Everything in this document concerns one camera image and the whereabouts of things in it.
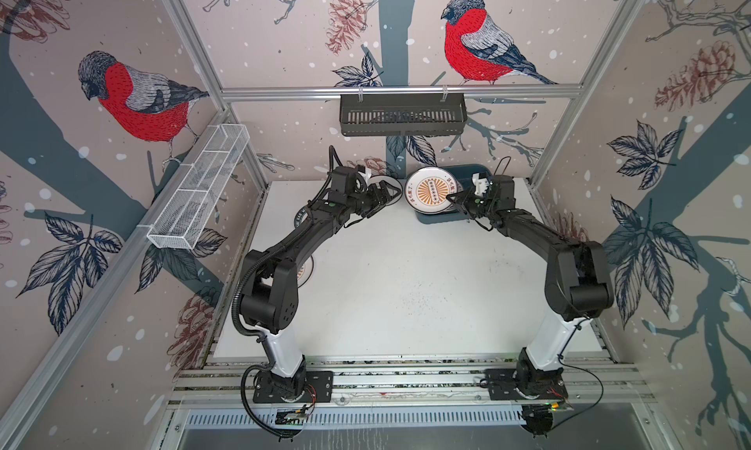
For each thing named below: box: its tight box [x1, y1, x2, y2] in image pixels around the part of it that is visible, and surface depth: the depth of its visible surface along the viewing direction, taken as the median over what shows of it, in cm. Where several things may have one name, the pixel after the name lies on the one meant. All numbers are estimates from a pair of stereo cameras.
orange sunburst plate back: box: [403, 166, 464, 215], surface depth 97 cm
